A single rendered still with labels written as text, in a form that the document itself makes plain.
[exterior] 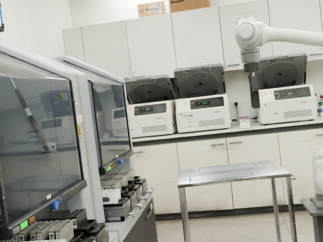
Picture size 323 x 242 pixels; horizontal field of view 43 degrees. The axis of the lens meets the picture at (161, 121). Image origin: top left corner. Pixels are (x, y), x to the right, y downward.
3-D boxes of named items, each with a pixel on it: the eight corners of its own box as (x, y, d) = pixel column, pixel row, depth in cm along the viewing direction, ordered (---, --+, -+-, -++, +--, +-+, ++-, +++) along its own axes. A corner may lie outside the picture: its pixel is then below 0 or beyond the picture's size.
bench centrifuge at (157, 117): (121, 140, 434) (114, 79, 431) (136, 134, 495) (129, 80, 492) (173, 135, 424) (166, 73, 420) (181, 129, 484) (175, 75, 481)
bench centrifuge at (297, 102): (261, 126, 411) (254, 57, 407) (256, 121, 472) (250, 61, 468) (319, 120, 402) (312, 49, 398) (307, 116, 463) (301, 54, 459)
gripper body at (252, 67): (259, 61, 190) (262, 81, 191) (258, 62, 198) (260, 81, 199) (243, 63, 191) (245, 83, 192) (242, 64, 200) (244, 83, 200)
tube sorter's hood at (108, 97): (3, 183, 200) (-15, 53, 196) (54, 162, 259) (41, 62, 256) (105, 174, 191) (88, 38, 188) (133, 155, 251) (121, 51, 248)
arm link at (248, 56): (258, 50, 198) (260, 63, 199) (240, 53, 200) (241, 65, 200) (260, 48, 189) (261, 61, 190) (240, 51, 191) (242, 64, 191)
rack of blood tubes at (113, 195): (57, 211, 199) (55, 198, 199) (65, 205, 209) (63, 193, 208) (116, 206, 194) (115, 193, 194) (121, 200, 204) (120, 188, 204)
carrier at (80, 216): (83, 223, 166) (81, 208, 166) (88, 223, 166) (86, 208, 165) (72, 232, 155) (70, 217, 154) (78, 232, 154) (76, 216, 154)
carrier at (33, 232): (46, 237, 152) (43, 222, 152) (51, 237, 152) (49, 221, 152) (31, 249, 141) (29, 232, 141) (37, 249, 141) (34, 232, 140)
